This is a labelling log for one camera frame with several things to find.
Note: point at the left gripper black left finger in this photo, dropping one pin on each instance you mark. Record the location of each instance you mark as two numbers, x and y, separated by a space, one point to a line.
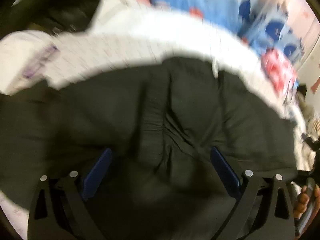
58 209

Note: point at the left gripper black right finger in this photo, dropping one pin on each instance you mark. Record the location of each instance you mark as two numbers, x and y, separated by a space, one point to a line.
263 207

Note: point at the black puffer jacket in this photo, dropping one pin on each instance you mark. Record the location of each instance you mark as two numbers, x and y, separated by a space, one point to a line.
160 123

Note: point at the person's right hand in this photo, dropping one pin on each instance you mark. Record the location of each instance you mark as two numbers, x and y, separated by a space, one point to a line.
302 201

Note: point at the white cherry print bedsheet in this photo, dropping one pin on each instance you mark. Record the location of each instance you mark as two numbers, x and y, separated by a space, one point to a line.
68 59

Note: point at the white pillow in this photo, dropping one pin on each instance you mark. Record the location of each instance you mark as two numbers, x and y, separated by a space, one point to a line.
138 19

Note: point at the blue whale print curtain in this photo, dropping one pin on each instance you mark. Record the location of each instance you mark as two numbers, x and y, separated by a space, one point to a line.
260 24

